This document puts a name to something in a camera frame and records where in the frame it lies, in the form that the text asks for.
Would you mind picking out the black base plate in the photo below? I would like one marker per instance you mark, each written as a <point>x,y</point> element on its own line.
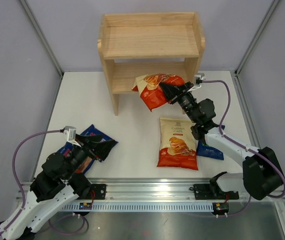
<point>97,192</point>
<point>206,191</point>

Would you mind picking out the aluminium frame post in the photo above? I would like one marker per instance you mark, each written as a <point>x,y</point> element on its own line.
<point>41,36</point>
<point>257,35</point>

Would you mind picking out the wooden two-tier shelf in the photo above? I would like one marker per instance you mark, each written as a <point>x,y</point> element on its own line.
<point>135,44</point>

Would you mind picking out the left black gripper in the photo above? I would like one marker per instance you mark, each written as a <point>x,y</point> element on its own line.
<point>101,149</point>

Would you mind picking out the right aluminium frame post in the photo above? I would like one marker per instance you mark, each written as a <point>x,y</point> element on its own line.
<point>257,35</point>

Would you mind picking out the cassava chips bag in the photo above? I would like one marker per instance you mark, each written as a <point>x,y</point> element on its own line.
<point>177,144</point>
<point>148,87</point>

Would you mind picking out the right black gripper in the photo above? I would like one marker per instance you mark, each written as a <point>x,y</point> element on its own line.
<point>173,91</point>

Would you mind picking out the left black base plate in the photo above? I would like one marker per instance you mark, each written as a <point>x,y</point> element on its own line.
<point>97,192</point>

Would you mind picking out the blue burts chilli bag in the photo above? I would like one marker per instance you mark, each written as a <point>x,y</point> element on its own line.
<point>79,159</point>
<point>92,130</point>

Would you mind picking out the white slotted cable duct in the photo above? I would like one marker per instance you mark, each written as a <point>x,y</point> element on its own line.
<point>139,207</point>

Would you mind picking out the left aluminium frame post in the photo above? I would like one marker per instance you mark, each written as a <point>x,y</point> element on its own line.
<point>41,36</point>

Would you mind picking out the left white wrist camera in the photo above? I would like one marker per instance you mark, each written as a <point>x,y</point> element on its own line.
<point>69,133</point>

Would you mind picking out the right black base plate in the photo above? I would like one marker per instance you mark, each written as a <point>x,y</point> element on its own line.
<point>206,191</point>

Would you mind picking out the aluminium mounting rail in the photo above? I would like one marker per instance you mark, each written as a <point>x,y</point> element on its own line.
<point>149,189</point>

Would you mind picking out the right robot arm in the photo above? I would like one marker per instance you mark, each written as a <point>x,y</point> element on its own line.
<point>261,172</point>

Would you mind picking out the blue Burts sea salt bag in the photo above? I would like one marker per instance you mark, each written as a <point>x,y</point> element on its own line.
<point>204,150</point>

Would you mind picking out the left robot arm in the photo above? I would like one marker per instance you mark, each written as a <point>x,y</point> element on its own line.
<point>58,184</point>

